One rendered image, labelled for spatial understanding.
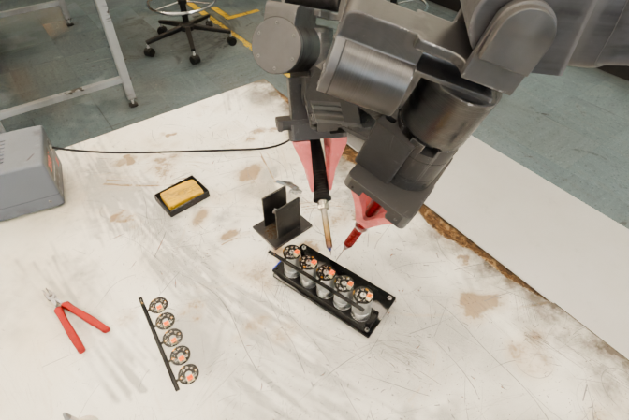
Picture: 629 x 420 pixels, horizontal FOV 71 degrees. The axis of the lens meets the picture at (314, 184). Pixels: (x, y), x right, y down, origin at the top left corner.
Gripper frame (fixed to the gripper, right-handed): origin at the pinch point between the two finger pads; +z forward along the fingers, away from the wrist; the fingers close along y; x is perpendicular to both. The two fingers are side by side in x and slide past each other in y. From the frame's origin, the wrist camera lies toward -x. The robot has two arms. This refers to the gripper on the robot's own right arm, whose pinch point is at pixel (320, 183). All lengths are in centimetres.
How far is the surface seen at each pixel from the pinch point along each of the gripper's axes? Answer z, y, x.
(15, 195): 0.9, -46.0, 15.4
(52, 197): 2.3, -41.7, 17.6
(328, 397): 22.0, -2.6, -13.4
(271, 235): 9.7, -7.1, 8.6
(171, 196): 4.0, -22.9, 16.8
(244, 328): 17.2, -11.8, -4.5
